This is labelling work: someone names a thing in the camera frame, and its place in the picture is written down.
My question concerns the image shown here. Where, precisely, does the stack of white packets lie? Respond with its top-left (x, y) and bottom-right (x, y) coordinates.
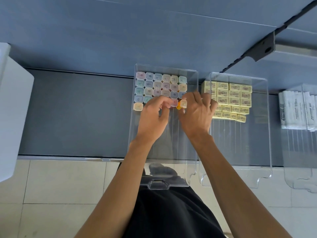
top-left (278, 90), bottom-right (317, 132)

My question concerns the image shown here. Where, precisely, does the stack of yellow boxes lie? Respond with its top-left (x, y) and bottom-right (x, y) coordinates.
top-left (200, 80), bottom-right (253, 123)

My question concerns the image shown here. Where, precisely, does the white box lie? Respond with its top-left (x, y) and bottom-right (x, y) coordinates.
top-left (0, 43), bottom-right (35, 183)

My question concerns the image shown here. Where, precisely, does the person's right forearm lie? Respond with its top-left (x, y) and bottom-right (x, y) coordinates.
top-left (185, 131), bottom-right (300, 238)

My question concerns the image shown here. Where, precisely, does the clear plastic bin with handle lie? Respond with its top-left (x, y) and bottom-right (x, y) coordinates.
top-left (127, 63), bottom-right (200, 191)

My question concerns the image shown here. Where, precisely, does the grey metal bar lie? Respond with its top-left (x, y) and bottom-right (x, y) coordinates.
top-left (274, 44), bottom-right (317, 57)

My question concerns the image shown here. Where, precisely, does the person's left forearm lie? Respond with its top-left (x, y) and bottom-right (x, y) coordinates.
top-left (74, 138), bottom-right (162, 238)

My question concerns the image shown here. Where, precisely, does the person's right hand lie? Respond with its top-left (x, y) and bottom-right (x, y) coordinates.
top-left (178, 91), bottom-right (219, 140)

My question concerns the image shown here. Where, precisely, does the group of pastel small containers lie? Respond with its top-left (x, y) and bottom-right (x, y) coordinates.
top-left (134, 71), bottom-right (188, 112)

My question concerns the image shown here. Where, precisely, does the person's black clothing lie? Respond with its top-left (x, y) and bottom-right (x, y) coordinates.
top-left (121, 162), bottom-right (226, 238)

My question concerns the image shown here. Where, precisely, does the person's left hand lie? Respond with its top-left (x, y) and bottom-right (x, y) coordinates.
top-left (137, 95), bottom-right (178, 144)

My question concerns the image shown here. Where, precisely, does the black metal bracket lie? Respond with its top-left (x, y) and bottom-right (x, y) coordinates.
top-left (244, 31), bottom-right (276, 62)

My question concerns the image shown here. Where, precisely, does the black shelf rail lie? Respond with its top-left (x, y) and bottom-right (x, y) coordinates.
top-left (218, 2), bottom-right (317, 73)

